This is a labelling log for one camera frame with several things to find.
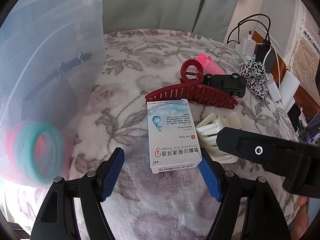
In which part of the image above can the pink hair ties bundle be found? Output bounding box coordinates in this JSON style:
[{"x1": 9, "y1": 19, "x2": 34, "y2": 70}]
[{"x1": 4, "y1": 120, "x2": 68, "y2": 181}]

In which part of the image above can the teal hair ties bundle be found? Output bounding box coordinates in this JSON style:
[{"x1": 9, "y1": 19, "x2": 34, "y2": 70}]
[{"x1": 13, "y1": 121, "x2": 65, "y2": 184}]

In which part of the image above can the black beaded hair clip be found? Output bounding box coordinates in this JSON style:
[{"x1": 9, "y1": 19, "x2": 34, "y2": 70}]
[{"x1": 23, "y1": 51, "x2": 92, "y2": 101}]

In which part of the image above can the person right hand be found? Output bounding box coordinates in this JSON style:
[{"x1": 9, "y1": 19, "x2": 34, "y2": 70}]
[{"x1": 291, "y1": 197, "x2": 309, "y2": 240}]

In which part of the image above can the smartphone on stand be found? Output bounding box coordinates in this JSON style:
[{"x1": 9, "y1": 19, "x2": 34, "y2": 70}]
[{"x1": 298, "y1": 112, "x2": 320, "y2": 144}]

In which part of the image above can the floral white table cloth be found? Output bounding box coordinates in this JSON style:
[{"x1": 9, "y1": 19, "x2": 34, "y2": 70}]
[{"x1": 15, "y1": 29, "x2": 301, "y2": 240}]

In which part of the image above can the cream hair claw clip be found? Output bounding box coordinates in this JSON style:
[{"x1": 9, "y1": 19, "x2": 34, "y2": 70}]
[{"x1": 195, "y1": 112, "x2": 243, "y2": 164}]

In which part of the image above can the white ear drops box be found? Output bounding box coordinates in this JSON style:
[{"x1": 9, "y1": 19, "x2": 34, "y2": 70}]
[{"x1": 147, "y1": 99, "x2": 202, "y2": 174}]

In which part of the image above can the white charger block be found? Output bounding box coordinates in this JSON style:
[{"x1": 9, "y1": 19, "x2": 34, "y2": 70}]
[{"x1": 266, "y1": 79, "x2": 281, "y2": 102}]

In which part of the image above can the beige quilted lace cover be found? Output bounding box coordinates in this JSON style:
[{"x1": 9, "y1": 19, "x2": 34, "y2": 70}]
[{"x1": 289, "y1": 4, "x2": 319, "y2": 89}]

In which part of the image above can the black toy car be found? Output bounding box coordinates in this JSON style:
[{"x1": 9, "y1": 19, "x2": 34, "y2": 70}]
[{"x1": 202, "y1": 73, "x2": 246, "y2": 98}]

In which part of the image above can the black white leopard scrunchie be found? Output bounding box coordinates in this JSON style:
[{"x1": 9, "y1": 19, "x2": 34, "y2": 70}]
[{"x1": 239, "y1": 60, "x2": 268, "y2": 100}]

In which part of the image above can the dark red hair claw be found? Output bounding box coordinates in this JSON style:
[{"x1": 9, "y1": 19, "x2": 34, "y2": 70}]
[{"x1": 145, "y1": 59, "x2": 238, "y2": 109}]

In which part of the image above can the black power adapter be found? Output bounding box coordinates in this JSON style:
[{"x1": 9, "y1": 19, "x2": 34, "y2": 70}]
[{"x1": 255, "y1": 44, "x2": 276, "y2": 74}]

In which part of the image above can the pink hair roller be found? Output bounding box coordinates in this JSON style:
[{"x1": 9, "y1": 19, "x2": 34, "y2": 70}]
[{"x1": 196, "y1": 53, "x2": 225, "y2": 75}]

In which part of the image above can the clear plastic storage bin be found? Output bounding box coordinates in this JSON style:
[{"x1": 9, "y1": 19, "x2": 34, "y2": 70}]
[{"x1": 1, "y1": 0, "x2": 106, "y2": 187}]

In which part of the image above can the grey green curtain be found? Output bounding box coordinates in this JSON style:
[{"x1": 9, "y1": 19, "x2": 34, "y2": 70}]
[{"x1": 103, "y1": 0, "x2": 238, "y2": 42}]

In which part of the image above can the white cable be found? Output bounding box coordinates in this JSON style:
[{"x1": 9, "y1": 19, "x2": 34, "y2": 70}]
[{"x1": 262, "y1": 45, "x2": 282, "y2": 91}]

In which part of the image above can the white usb wall plug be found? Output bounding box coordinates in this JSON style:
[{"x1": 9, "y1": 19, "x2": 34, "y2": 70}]
[{"x1": 240, "y1": 31, "x2": 256, "y2": 56}]

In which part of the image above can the black cable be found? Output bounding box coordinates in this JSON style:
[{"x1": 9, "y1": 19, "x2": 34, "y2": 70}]
[{"x1": 226, "y1": 13, "x2": 272, "y2": 48}]

